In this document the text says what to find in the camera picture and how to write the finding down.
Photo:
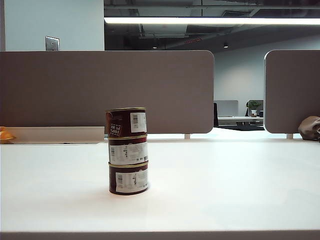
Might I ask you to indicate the metal wall switch plate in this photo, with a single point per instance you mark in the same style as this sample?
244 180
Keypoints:
52 43

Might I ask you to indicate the brown crumpled bag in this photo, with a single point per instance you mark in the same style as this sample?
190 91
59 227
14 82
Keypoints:
308 128

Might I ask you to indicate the grey distant desk divider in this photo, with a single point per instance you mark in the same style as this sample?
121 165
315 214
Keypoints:
226 108

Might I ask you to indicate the green potted plant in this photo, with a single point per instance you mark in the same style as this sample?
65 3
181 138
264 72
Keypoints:
254 106

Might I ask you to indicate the red ceiling sign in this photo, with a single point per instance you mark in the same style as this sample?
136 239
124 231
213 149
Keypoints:
193 41

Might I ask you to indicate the orange object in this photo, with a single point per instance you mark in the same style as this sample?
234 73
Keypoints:
6 135

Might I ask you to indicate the distant white desk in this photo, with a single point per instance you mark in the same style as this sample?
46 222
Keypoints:
237 119

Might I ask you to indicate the white rectangular box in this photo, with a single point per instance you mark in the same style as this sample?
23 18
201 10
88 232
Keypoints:
62 135

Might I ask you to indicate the wide brown desk partition panel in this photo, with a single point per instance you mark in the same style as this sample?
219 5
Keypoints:
125 85

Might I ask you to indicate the black office chair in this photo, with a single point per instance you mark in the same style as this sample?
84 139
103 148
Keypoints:
215 115

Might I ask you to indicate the narrow brown desk partition panel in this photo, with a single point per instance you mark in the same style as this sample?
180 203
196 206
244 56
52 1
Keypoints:
292 90

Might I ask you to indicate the dark red can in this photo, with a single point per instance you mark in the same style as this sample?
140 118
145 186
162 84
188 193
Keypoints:
127 151
122 122
127 180

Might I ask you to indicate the long ceiling light strip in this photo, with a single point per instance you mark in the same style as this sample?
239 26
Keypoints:
200 20

